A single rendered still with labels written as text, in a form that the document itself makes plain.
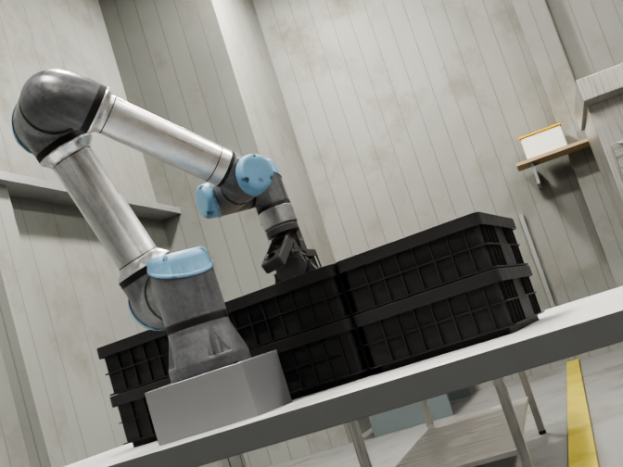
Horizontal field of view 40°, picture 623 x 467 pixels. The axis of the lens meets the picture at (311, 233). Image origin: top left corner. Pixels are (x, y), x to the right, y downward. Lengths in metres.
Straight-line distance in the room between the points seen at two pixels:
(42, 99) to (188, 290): 0.43
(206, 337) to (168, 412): 0.14
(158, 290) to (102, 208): 0.23
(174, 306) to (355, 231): 7.90
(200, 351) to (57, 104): 0.51
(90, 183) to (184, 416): 0.49
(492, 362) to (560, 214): 7.96
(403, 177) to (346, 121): 0.90
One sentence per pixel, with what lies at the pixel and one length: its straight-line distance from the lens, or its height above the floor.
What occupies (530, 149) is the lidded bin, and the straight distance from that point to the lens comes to 8.72.
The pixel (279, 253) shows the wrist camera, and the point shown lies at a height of 0.99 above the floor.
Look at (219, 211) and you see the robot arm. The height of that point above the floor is 1.11.
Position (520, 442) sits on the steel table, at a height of 0.25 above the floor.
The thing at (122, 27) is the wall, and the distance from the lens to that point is 9.01.
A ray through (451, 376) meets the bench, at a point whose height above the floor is 0.68.
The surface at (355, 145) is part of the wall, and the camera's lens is 9.51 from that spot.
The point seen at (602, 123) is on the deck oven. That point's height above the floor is 1.80.
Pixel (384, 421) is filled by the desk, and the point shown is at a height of 0.11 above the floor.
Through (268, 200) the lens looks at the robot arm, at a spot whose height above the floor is 1.11.
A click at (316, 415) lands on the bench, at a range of 1.27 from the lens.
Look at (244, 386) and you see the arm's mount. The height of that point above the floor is 0.75.
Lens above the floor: 0.75
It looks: 8 degrees up
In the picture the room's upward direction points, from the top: 18 degrees counter-clockwise
